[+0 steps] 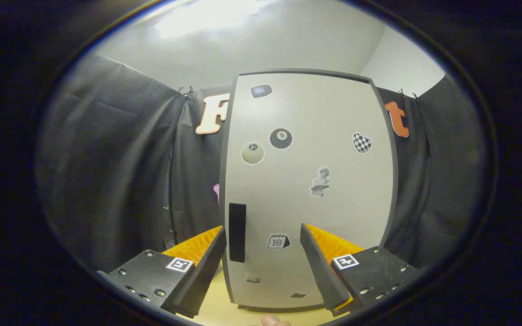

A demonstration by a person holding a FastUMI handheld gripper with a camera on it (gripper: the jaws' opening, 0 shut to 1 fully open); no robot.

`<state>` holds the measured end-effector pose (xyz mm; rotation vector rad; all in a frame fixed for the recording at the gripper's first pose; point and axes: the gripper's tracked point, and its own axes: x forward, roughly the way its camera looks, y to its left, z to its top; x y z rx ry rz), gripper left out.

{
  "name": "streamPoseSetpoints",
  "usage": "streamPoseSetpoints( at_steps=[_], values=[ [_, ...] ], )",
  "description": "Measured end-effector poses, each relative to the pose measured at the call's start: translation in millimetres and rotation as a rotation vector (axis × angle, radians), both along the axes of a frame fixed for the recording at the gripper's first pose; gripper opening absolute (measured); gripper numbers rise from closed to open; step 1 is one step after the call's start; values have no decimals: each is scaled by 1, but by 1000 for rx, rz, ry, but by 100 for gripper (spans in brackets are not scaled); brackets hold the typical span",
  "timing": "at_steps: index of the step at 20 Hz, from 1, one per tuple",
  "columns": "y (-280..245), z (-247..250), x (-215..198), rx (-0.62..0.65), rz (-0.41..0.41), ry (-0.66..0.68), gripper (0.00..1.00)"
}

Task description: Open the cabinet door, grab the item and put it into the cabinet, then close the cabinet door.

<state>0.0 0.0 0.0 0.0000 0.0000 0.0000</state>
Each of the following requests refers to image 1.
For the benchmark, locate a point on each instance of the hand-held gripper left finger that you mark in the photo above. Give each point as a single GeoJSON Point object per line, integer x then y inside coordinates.
{"type": "Point", "coordinates": [202, 276]}

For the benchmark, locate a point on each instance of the grey cabinet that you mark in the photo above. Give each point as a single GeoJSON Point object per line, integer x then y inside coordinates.
{"type": "Point", "coordinates": [224, 149]}

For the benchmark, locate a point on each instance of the white cabinet door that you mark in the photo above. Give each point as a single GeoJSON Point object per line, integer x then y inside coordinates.
{"type": "Point", "coordinates": [306, 213]}

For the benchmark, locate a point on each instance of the black backdrop cloth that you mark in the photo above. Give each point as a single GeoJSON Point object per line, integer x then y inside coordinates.
{"type": "Point", "coordinates": [107, 172]}

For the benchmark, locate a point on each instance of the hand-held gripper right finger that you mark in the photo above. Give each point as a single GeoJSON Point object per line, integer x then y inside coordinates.
{"type": "Point", "coordinates": [322, 271]}

